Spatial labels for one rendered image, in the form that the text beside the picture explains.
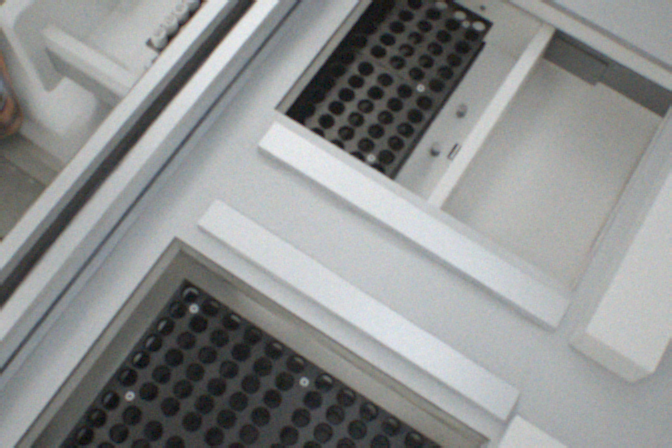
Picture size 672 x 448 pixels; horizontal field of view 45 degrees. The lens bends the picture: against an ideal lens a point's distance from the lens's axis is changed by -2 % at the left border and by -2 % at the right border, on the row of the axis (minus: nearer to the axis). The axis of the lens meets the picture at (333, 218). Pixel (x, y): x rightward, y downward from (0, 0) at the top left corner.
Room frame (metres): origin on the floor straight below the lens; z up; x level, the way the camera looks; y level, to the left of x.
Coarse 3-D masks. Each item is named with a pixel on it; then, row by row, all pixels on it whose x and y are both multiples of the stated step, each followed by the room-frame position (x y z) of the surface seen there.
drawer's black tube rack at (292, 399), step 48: (192, 336) 0.13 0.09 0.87; (240, 336) 0.12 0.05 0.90; (144, 384) 0.08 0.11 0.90; (192, 384) 0.09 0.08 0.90; (240, 384) 0.09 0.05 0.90; (288, 384) 0.10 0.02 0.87; (336, 384) 0.10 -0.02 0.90; (144, 432) 0.05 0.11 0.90; (192, 432) 0.06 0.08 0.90; (240, 432) 0.06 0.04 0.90; (288, 432) 0.07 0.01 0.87; (336, 432) 0.07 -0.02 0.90; (384, 432) 0.07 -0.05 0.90
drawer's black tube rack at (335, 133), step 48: (384, 0) 0.42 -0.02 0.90; (432, 0) 0.42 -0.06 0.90; (336, 48) 0.36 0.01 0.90; (384, 48) 0.37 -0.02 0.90; (432, 48) 0.39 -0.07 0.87; (480, 48) 0.40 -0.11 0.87; (336, 96) 0.32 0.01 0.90; (384, 96) 0.33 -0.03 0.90; (432, 96) 0.33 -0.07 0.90; (336, 144) 0.29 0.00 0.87; (384, 144) 0.28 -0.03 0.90
